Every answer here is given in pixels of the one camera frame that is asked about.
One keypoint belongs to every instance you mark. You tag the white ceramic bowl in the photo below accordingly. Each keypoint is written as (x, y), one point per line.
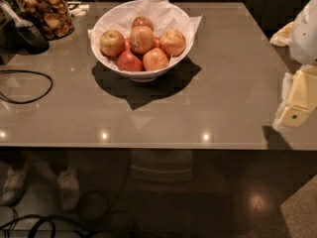
(145, 74)

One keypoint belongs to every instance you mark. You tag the black scoop with grey handle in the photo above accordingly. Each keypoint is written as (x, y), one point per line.
(30, 36)

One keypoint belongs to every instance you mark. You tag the white paper bowl liner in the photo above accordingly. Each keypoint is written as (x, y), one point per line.
(158, 11)

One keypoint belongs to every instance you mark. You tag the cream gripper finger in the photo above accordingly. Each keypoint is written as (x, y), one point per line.
(298, 98)
(282, 37)

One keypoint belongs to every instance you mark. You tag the white shoe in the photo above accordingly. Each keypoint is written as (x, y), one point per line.
(69, 188)
(14, 184)

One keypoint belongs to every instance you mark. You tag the yellow-red apple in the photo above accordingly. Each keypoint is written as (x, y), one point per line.
(142, 39)
(172, 42)

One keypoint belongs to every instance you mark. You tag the front right orange apple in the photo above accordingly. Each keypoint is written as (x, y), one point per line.
(155, 59)

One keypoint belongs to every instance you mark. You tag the left yellow-green apple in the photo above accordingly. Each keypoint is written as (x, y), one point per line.
(111, 43)

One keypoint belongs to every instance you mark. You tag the rear red apple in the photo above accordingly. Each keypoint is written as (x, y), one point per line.
(143, 21)

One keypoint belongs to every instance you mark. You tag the left white shoe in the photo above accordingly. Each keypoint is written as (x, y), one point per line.
(14, 184)

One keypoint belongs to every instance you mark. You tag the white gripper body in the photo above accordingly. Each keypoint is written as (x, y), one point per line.
(305, 34)

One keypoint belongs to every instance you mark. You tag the front red apple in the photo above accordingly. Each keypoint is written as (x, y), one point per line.
(127, 61)

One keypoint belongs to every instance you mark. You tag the hidden small red apple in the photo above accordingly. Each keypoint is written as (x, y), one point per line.
(127, 44)

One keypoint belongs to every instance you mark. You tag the right white shoe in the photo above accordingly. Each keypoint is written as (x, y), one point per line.
(69, 188)

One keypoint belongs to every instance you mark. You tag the small white objects behind jar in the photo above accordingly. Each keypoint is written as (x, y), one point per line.
(78, 10)

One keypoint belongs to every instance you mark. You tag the glass jar of dried chips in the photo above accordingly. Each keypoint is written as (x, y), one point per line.
(53, 16)

